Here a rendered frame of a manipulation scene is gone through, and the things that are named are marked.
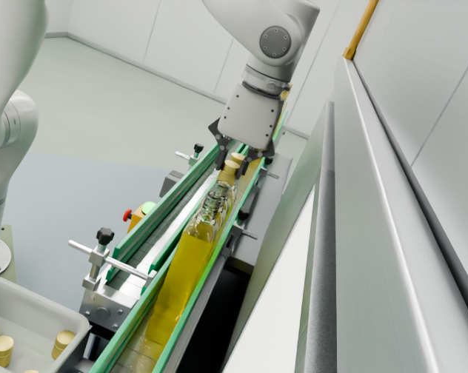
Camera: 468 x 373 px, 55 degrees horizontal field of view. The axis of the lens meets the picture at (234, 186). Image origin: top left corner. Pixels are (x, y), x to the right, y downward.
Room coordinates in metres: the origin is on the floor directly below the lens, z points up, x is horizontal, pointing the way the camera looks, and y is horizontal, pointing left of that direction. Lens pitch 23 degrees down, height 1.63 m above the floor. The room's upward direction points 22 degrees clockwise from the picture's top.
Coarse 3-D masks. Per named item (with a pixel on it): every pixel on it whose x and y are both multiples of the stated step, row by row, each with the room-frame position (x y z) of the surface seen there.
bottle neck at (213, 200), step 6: (210, 192) 0.70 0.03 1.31; (216, 192) 0.70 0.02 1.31; (210, 198) 0.68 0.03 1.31; (216, 198) 0.68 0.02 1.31; (222, 198) 0.69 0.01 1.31; (204, 204) 0.68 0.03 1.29; (210, 204) 0.68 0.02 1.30; (216, 204) 0.68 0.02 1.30; (204, 210) 0.68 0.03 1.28; (210, 210) 0.68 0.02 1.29; (216, 210) 0.69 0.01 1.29; (198, 216) 0.69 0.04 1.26; (204, 216) 0.68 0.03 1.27; (210, 216) 0.68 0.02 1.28; (210, 222) 0.68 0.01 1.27
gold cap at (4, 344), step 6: (0, 336) 0.55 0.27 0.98; (6, 336) 0.55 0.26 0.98; (0, 342) 0.54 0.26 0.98; (6, 342) 0.54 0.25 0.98; (12, 342) 0.55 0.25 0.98; (0, 348) 0.53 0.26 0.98; (6, 348) 0.53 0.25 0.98; (12, 348) 0.54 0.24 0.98; (0, 354) 0.52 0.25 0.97; (6, 354) 0.53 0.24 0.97; (0, 360) 0.52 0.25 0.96; (6, 360) 0.53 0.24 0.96; (6, 366) 0.53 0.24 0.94
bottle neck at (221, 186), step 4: (220, 180) 0.76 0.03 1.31; (216, 184) 0.74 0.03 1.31; (220, 184) 0.74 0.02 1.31; (224, 184) 0.76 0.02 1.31; (228, 184) 0.76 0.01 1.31; (216, 188) 0.74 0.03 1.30; (220, 188) 0.74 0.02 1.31; (224, 188) 0.74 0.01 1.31; (228, 188) 0.74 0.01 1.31; (220, 192) 0.74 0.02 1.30; (224, 192) 0.74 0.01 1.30; (228, 192) 0.75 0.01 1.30; (224, 196) 0.74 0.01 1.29; (224, 200) 0.75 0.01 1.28; (220, 208) 0.74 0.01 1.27
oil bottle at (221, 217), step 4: (200, 208) 0.74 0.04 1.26; (196, 212) 0.73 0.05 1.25; (220, 212) 0.74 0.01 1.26; (224, 212) 0.75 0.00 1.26; (216, 216) 0.73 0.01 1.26; (220, 216) 0.73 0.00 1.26; (224, 216) 0.75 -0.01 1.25; (216, 220) 0.73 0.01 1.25; (220, 220) 0.73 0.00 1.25; (224, 220) 0.75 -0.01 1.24; (220, 224) 0.73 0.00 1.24; (220, 228) 0.73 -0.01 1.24; (216, 240) 0.75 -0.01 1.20; (212, 248) 0.73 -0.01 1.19; (208, 260) 0.75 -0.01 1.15; (204, 268) 0.74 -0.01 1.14; (200, 276) 0.73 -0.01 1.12
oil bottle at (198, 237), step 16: (192, 224) 0.67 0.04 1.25; (208, 224) 0.68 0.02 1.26; (192, 240) 0.67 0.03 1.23; (208, 240) 0.67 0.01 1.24; (176, 256) 0.67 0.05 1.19; (192, 256) 0.67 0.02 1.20; (208, 256) 0.71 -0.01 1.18; (176, 272) 0.67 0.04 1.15; (192, 272) 0.67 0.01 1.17; (176, 288) 0.67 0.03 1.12; (192, 288) 0.67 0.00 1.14; (160, 304) 0.67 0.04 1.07; (176, 304) 0.67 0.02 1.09; (176, 320) 0.67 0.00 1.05
